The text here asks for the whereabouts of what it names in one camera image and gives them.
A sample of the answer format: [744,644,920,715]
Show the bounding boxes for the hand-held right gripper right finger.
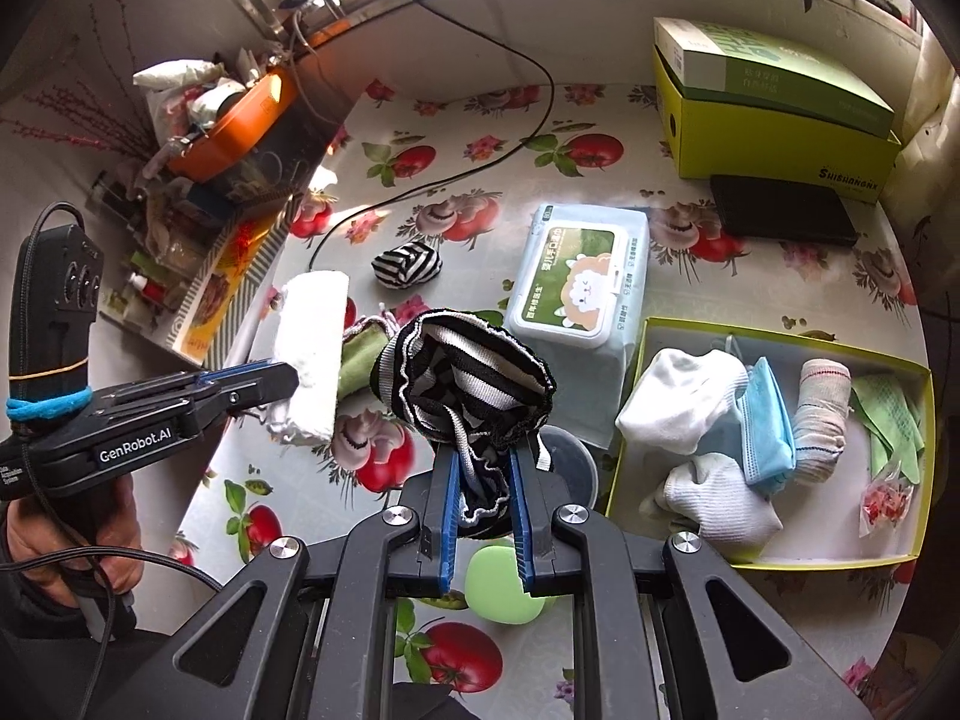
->
[511,439,796,720]

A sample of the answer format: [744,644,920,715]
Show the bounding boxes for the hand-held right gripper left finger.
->
[172,451,462,720]

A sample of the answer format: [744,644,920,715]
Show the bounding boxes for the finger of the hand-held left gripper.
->
[199,360,278,385]
[225,362,301,417]

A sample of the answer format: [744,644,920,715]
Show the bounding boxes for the white towel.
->
[270,271,350,445]

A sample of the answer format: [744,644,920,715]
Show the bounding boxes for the black white striped sock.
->
[371,307,557,541]
[371,240,443,292]

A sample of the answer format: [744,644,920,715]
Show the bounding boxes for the blue face mask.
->
[739,356,797,497]

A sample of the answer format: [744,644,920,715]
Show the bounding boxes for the yellow cardboard tray box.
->
[606,315,937,569]

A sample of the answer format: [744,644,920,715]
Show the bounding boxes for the white elastic bandage roll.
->
[791,358,854,487]

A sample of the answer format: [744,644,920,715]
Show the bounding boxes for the orange printed plastic packet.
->
[857,461,916,539]

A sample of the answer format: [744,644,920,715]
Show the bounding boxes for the green non-woven cloth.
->
[851,373,925,487]

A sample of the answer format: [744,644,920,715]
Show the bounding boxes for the person's left hand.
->
[0,476,143,580]

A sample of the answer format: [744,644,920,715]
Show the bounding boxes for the light green jar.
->
[463,544,560,625]

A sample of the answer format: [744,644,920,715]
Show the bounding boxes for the light green plush towel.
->
[337,311,398,400]

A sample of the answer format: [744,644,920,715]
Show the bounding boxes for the pale blue wet wipes pack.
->
[502,202,652,451]

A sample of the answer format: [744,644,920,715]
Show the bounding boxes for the orange bowl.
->
[166,67,299,182]

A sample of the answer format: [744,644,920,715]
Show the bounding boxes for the white plastic bag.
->
[133,60,226,91]

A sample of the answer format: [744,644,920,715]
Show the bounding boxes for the dried red twigs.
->
[0,0,151,158]

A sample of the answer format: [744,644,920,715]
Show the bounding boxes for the floral plastic tablecloth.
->
[172,82,931,720]

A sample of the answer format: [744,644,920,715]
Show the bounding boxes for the black wallet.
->
[709,174,860,247]

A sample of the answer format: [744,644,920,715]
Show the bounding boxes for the yellow shoe box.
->
[651,45,903,205]

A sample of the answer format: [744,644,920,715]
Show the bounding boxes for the green white carton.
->
[652,16,897,140]

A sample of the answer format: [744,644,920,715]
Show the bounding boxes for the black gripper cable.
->
[22,540,226,720]

